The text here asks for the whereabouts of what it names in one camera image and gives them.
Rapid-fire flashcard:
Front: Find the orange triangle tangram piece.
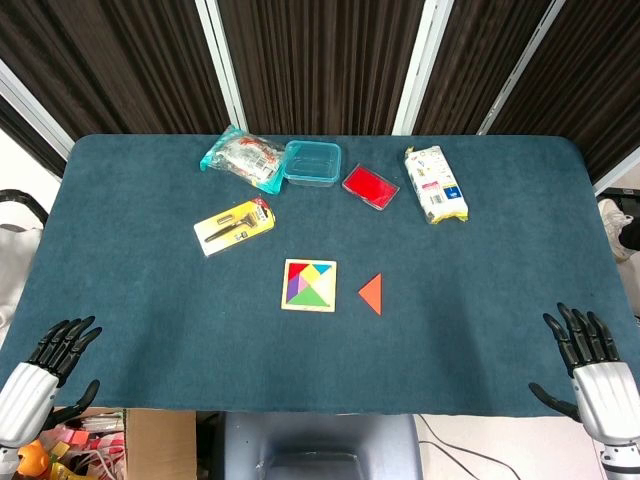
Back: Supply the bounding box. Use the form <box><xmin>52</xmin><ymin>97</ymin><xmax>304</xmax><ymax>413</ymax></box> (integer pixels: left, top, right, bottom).
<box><xmin>357</xmin><ymin>272</ymin><xmax>383</xmax><ymax>317</ymax></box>

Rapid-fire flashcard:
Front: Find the yellow square tangram piece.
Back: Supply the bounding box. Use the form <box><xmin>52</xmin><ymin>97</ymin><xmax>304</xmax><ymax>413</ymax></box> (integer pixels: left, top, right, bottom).
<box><xmin>302</xmin><ymin>263</ymin><xmax>326</xmax><ymax>289</ymax></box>

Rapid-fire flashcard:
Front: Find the teal clear snack bag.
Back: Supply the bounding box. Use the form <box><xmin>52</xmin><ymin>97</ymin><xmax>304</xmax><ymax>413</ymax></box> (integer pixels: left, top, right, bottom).
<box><xmin>199</xmin><ymin>124</ymin><xmax>288</xmax><ymax>196</ymax></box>

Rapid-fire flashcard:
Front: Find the black chair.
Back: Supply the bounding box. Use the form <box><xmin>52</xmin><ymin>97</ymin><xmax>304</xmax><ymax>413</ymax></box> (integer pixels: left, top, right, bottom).
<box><xmin>0</xmin><ymin>188</ymin><xmax>51</xmax><ymax>227</ymax></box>

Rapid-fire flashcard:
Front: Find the cardboard box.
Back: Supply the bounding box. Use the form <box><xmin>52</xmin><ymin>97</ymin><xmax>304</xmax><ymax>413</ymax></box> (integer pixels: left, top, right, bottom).
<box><xmin>49</xmin><ymin>407</ymin><xmax>199</xmax><ymax>480</ymax></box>

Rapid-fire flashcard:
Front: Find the white shoe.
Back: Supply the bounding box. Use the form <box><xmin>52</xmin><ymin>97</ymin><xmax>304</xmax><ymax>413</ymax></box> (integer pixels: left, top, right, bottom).
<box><xmin>597</xmin><ymin>197</ymin><xmax>637</xmax><ymax>264</ymax></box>

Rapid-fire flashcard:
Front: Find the red ink pad box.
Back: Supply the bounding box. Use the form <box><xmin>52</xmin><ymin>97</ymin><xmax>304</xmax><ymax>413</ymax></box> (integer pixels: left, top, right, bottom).
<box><xmin>341</xmin><ymin>162</ymin><xmax>401</xmax><ymax>213</ymax></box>

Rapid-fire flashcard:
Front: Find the blue tablecloth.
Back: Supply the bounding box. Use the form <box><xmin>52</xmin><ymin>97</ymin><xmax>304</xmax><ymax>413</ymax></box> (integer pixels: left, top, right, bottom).
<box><xmin>0</xmin><ymin>133</ymin><xmax>640</xmax><ymax>417</ymax></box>

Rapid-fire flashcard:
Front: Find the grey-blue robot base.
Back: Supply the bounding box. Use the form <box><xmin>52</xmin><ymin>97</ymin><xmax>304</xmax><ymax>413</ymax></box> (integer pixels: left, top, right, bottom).
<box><xmin>222</xmin><ymin>412</ymin><xmax>421</xmax><ymax>480</ymax></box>

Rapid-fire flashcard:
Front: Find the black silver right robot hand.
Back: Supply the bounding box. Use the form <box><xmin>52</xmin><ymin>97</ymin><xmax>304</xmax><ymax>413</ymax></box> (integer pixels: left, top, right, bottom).
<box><xmin>528</xmin><ymin>302</ymin><xmax>640</xmax><ymax>446</ymax></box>

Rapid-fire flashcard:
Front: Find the white yellow tissue pack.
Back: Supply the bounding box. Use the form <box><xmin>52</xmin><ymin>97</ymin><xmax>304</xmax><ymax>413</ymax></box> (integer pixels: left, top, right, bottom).
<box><xmin>403</xmin><ymin>145</ymin><xmax>470</xmax><ymax>225</ymax></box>

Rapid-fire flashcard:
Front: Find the wooden tangram puzzle tray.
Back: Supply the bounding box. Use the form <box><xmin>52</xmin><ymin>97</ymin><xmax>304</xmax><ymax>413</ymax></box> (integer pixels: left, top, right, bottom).
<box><xmin>280</xmin><ymin>258</ymin><xmax>338</xmax><ymax>314</ymax></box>

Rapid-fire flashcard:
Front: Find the clear teal-rimmed plastic container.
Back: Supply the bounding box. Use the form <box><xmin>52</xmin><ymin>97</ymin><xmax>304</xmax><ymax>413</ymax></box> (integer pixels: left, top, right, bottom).
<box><xmin>282</xmin><ymin>140</ymin><xmax>343</xmax><ymax>189</ymax></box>

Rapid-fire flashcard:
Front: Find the white screen frame post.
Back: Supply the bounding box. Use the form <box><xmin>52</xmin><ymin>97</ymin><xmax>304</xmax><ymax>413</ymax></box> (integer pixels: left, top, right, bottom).
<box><xmin>0</xmin><ymin>58</ymin><xmax>76</xmax><ymax>157</ymax></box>
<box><xmin>592</xmin><ymin>148</ymin><xmax>640</xmax><ymax>197</ymax></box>
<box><xmin>391</xmin><ymin>0</ymin><xmax>454</xmax><ymax>136</ymax></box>
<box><xmin>193</xmin><ymin>0</ymin><xmax>249</xmax><ymax>133</ymax></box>
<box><xmin>476</xmin><ymin>0</ymin><xmax>572</xmax><ymax>136</ymax></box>

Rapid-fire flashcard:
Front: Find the black floor cable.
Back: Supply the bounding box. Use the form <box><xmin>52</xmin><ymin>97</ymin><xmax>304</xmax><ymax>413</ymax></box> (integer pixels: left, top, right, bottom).
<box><xmin>417</xmin><ymin>413</ymin><xmax>522</xmax><ymax>480</ymax></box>

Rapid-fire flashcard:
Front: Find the yellow packaged tool card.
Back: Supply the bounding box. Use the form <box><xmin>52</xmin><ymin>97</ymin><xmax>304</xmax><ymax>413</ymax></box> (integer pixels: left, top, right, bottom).
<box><xmin>193</xmin><ymin>197</ymin><xmax>277</xmax><ymax>258</ymax></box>

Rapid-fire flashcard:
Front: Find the orange toy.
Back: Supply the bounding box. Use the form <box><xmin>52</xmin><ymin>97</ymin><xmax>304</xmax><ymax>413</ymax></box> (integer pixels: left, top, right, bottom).
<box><xmin>17</xmin><ymin>439</ymin><xmax>52</xmax><ymax>477</ymax></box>

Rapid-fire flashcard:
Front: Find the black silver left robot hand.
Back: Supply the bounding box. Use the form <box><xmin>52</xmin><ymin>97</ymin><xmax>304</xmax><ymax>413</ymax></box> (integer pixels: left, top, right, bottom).
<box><xmin>0</xmin><ymin>315</ymin><xmax>104</xmax><ymax>449</ymax></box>

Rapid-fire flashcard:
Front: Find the green wooden tangram triangle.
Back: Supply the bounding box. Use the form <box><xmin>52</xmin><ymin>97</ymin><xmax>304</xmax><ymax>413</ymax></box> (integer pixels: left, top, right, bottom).
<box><xmin>289</xmin><ymin>285</ymin><xmax>331</xmax><ymax>308</ymax></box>

